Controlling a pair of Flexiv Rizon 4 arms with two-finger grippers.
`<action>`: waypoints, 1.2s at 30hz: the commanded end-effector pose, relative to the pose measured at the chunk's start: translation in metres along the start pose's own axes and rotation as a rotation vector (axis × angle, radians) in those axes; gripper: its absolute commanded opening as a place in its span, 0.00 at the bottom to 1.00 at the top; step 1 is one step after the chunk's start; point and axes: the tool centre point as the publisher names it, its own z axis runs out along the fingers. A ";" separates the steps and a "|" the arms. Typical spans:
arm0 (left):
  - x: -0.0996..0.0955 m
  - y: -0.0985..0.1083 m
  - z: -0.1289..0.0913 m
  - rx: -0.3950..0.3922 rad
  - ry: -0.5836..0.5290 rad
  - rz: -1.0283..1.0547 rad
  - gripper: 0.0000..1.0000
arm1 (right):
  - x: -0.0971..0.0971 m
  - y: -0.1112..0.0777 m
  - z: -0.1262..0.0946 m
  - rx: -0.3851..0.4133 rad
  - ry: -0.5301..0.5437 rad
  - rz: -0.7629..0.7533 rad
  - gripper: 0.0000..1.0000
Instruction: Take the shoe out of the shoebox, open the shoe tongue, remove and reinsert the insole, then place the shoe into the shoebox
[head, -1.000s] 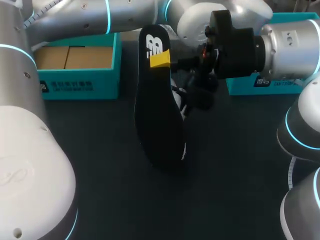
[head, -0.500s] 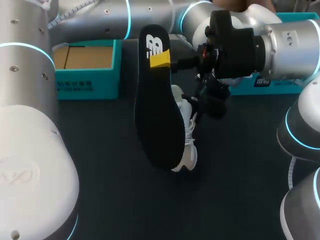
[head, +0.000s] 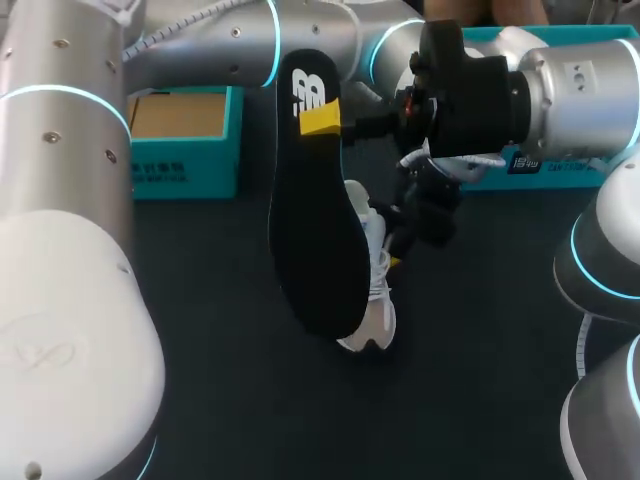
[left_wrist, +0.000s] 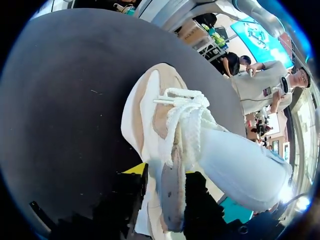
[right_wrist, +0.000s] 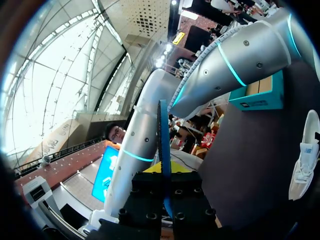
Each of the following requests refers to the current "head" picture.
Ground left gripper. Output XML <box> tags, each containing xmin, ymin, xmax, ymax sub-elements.
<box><xmin>370</xmin><ymin>159</ymin><xmax>459</xmax><ymax>270</ymax></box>

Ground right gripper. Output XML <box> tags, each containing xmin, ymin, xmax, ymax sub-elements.
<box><xmin>299</xmin><ymin>19</ymin><xmax>525</xmax><ymax>159</ymax></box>

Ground black and blue insole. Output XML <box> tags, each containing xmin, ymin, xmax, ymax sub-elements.
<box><xmin>267</xmin><ymin>48</ymin><xmax>367</xmax><ymax>342</ymax></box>

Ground white shoe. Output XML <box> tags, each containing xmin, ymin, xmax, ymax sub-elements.
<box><xmin>335</xmin><ymin>179</ymin><xmax>399</xmax><ymax>355</ymax></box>

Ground teal box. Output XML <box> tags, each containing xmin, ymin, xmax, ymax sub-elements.
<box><xmin>457</xmin><ymin>27</ymin><xmax>640</xmax><ymax>192</ymax></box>
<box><xmin>125</xmin><ymin>85</ymin><xmax>245</xmax><ymax>201</ymax></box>

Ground person's legs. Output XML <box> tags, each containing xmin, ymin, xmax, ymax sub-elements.
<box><xmin>424</xmin><ymin>0</ymin><xmax>547</xmax><ymax>27</ymax></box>

